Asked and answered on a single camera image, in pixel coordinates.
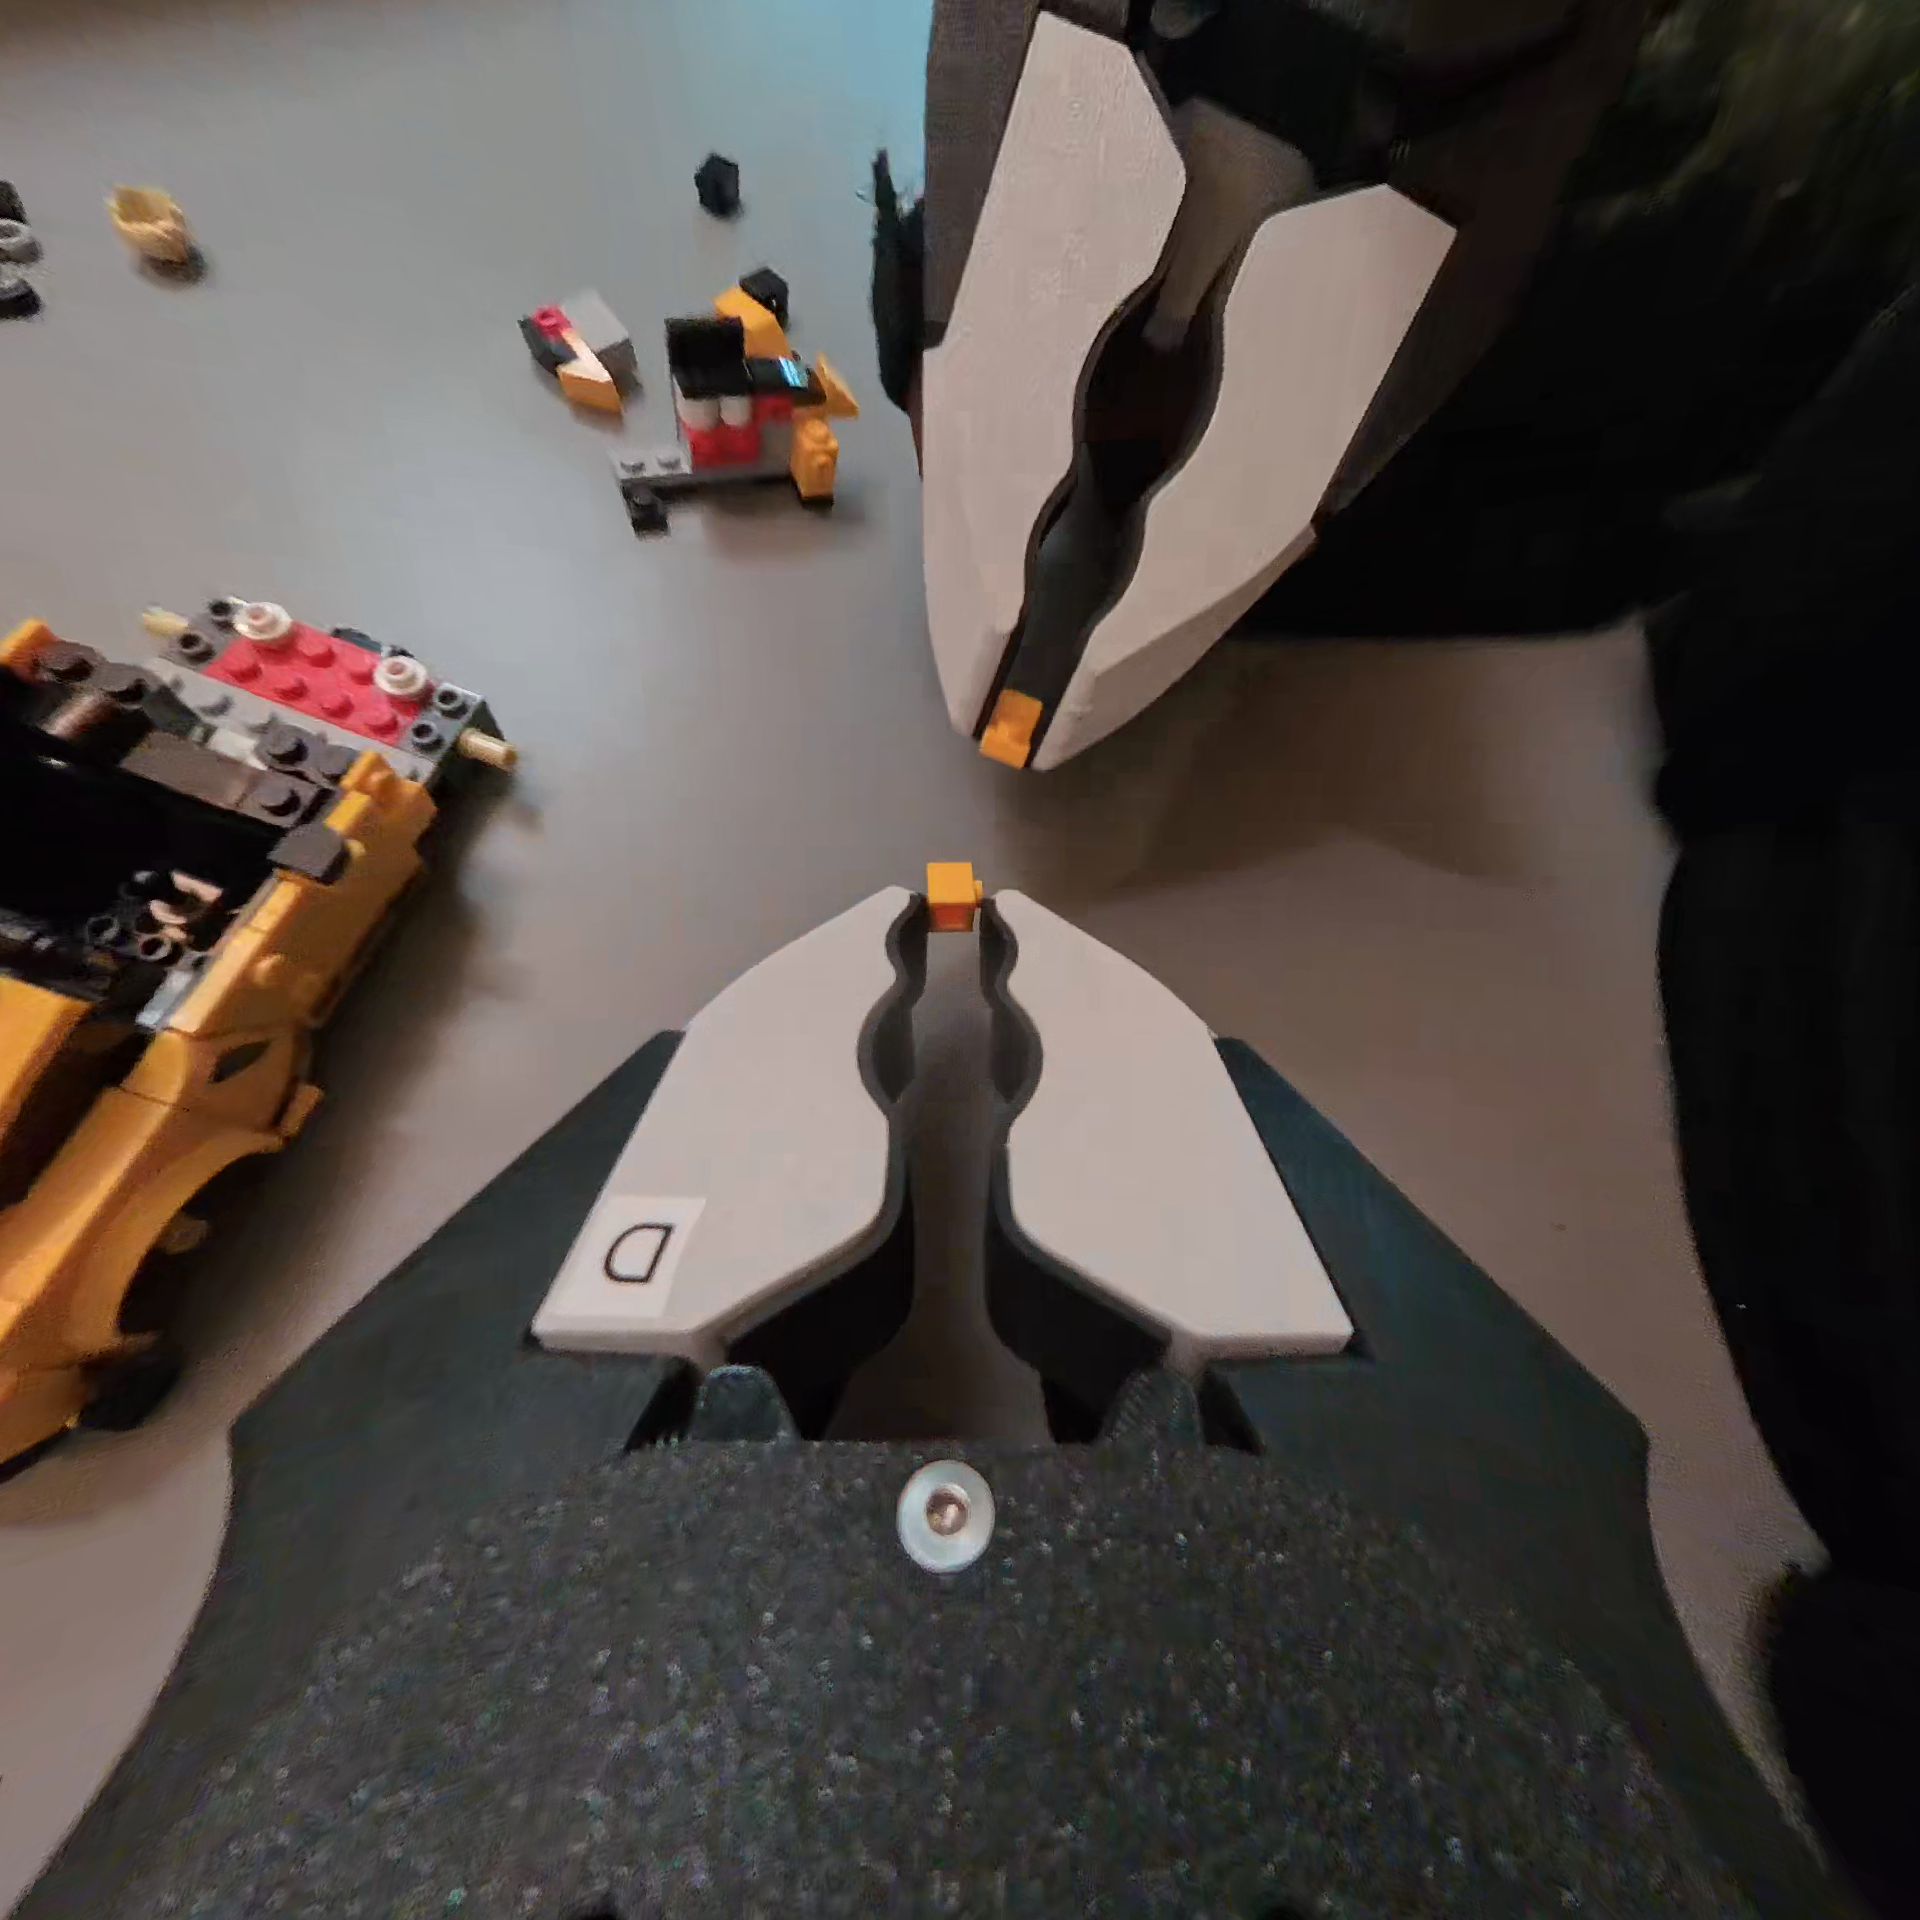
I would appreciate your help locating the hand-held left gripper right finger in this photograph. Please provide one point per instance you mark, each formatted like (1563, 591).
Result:
(1154, 1185)

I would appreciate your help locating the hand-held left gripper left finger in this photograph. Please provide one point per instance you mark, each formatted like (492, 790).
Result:
(749, 1172)

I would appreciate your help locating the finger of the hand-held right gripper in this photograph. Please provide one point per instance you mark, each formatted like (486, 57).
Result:
(1019, 270)
(1289, 390)

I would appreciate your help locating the small orange lego brick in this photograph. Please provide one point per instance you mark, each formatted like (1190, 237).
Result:
(954, 896)

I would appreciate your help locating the orange lego slope piece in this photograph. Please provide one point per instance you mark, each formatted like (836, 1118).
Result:
(1011, 729)

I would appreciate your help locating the person's right forearm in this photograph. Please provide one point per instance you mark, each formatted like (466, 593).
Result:
(1723, 90)

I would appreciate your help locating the yellow lego chunk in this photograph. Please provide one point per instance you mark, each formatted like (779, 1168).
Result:
(755, 308)

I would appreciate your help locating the red grey lego subassembly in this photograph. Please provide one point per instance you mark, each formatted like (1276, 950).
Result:
(742, 422)

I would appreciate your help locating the yellow black lego subassembly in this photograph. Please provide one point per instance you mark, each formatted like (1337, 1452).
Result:
(585, 353)

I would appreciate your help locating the yellow lego car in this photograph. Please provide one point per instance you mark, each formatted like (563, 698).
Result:
(180, 960)

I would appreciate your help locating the tan lego hair piece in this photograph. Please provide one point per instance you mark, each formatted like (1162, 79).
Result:
(148, 225)

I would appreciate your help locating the grey black lego piece pile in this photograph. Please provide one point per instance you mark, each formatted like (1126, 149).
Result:
(13, 248)

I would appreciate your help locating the person's right hand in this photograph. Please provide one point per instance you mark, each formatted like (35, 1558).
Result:
(901, 301)

